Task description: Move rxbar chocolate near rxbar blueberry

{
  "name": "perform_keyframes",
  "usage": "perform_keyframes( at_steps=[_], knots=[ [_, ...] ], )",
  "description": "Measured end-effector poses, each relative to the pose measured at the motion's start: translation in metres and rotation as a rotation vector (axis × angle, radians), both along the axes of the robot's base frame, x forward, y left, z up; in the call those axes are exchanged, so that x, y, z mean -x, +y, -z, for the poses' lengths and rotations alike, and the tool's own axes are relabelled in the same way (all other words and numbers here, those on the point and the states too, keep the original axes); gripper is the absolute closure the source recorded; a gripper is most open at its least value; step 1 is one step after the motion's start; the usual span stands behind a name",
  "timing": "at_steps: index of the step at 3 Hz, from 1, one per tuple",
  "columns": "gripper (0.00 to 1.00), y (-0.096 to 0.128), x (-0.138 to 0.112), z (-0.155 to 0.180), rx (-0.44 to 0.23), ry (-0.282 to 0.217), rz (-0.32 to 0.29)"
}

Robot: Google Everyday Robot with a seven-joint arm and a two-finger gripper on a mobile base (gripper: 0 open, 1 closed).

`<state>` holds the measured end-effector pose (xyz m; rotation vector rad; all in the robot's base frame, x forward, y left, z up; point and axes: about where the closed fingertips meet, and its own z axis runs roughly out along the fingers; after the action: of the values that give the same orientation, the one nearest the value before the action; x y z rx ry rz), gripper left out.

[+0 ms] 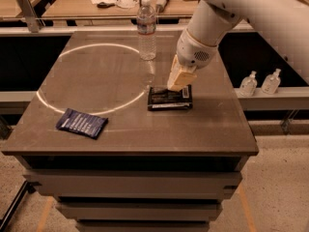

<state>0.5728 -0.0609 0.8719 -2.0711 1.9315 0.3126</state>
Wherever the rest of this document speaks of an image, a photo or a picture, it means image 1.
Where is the grey drawer cabinet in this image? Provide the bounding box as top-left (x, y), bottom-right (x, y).
top-left (24, 169), bottom-right (242, 232)

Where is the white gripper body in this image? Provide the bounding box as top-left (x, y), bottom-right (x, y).
top-left (176, 29), bottom-right (217, 69)

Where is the wooden workbench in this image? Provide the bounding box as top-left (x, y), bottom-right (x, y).
top-left (42, 0), bottom-right (199, 21)

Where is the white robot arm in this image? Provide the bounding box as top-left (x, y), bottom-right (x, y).
top-left (167, 0), bottom-right (309, 91)

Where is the clear plastic water bottle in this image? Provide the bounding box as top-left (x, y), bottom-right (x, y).
top-left (136, 0), bottom-right (156, 61)

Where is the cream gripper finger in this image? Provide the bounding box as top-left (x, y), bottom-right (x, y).
top-left (167, 55), bottom-right (179, 85)
top-left (167, 65), bottom-right (197, 91)

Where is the blue blueberry rxbar wrapper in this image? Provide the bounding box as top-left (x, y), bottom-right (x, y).
top-left (56, 108), bottom-right (108, 139)

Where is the right sanitizer bottle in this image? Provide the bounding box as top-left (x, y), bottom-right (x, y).
top-left (262, 69), bottom-right (281, 95)

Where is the sanitizer bottle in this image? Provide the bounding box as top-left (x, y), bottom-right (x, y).
top-left (239, 71), bottom-right (257, 97)
top-left (262, 69), bottom-right (281, 95)

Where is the left metal bracket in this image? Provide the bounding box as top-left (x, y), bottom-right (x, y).
top-left (16, 0), bottom-right (42, 33)

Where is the left sanitizer bottle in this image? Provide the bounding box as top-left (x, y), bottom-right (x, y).
top-left (239, 71), bottom-right (257, 97)

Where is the black chocolate rxbar wrapper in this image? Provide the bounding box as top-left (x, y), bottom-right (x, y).
top-left (148, 85), bottom-right (193, 111)

